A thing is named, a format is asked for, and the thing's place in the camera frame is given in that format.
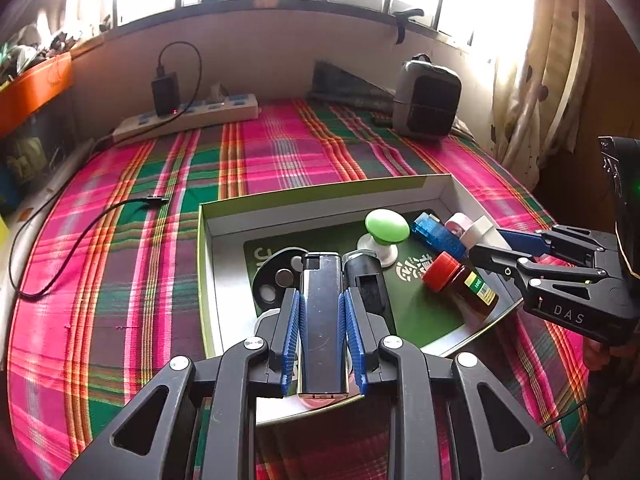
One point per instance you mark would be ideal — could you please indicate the person right hand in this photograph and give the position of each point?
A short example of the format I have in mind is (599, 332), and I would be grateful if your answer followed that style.
(596, 355)

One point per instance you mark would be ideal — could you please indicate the green cardboard tray box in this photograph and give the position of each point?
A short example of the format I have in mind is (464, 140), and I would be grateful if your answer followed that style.
(236, 236)

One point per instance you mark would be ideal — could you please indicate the black rectangular device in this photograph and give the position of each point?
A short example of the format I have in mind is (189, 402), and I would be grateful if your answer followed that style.
(363, 270)

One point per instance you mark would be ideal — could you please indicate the pink white clip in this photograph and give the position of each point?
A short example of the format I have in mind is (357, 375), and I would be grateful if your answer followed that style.
(311, 402)

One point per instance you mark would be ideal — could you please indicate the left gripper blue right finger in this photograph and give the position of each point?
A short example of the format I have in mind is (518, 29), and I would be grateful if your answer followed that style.
(386, 365)

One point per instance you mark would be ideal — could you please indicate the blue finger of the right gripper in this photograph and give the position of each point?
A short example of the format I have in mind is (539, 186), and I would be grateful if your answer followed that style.
(530, 242)
(515, 264)

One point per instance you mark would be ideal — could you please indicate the green top white knob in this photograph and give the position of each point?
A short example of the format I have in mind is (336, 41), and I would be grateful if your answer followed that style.
(386, 229)

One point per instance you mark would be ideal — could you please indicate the black folded item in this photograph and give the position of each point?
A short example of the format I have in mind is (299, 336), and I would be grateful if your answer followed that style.
(331, 84)

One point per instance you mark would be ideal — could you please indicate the white round lid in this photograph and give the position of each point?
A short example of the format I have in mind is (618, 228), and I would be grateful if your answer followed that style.
(266, 314)

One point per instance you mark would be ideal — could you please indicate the cream patterned curtain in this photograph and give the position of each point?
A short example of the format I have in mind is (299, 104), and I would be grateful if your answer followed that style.
(539, 86)

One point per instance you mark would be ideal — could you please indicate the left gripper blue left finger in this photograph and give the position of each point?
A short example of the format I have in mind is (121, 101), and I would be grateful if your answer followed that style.
(258, 367)

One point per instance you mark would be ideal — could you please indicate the white power strip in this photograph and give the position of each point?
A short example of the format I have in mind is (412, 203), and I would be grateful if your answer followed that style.
(199, 115)

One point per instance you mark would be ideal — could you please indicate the plaid pink green tablecloth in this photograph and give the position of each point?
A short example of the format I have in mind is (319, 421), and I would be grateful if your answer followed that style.
(118, 253)

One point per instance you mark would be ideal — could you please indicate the grey small fan heater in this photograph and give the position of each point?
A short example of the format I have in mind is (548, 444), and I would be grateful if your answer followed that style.
(426, 99)

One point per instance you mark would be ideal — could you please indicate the orange tray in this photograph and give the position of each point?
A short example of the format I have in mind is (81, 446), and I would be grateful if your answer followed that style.
(35, 88)

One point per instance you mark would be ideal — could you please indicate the red cap spice bottle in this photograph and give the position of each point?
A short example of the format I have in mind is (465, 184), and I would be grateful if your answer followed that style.
(460, 284)

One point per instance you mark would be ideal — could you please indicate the black charger adapter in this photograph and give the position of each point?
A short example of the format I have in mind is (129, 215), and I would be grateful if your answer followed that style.
(166, 95)

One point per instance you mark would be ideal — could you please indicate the black round disc gadget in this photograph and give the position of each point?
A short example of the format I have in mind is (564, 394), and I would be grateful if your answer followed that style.
(282, 270)

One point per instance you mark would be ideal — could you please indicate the white small charger block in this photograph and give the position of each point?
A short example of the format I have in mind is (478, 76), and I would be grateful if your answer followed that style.
(482, 231)

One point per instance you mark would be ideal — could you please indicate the blue transparent plastic case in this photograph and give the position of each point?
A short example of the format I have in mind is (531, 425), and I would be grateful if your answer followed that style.
(427, 229)

